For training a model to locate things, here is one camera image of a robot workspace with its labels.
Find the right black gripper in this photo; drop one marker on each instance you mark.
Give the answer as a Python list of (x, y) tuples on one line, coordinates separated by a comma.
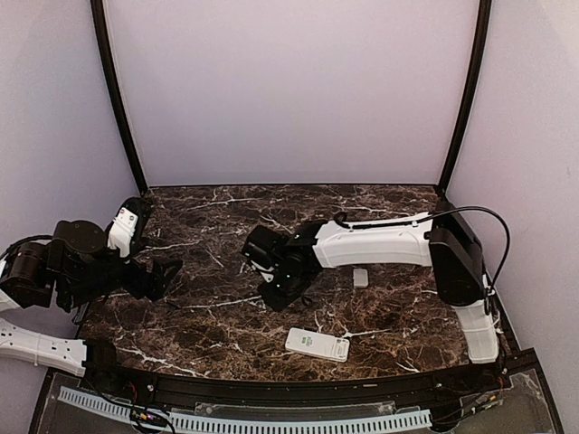
[(276, 302)]

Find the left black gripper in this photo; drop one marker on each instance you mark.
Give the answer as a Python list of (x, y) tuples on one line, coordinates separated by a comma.
[(157, 285)]

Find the white remote control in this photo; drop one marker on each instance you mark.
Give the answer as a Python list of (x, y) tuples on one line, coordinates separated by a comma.
[(317, 345)]

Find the white battery cover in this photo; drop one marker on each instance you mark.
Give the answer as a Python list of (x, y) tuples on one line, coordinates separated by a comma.
[(360, 278)]

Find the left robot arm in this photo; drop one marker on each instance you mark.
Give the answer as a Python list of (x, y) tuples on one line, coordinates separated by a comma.
[(77, 264)]

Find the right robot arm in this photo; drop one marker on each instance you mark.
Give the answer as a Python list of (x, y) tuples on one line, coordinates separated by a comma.
[(441, 240)]

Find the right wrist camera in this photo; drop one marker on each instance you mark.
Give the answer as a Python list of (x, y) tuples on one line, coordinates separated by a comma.
[(268, 274)]

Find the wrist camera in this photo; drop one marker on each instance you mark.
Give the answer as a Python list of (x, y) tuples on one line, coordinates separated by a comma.
[(126, 223), (268, 274)]

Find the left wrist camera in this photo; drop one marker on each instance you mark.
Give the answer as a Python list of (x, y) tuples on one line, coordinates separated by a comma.
[(126, 223)]

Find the black front rail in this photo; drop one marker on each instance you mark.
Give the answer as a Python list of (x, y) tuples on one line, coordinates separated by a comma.
[(434, 388)]

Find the white slotted cable duct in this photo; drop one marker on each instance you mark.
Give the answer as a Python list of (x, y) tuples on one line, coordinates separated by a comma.
[(221, 418)]

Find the left black frame post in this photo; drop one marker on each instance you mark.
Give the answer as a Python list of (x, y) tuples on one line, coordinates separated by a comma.
[(101, 31)]

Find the black frame post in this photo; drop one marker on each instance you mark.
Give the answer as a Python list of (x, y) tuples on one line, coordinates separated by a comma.
[(101, 31), (468, 95)]

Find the right black frame post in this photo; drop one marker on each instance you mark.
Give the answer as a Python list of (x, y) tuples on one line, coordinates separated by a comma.
[(468, 95)]

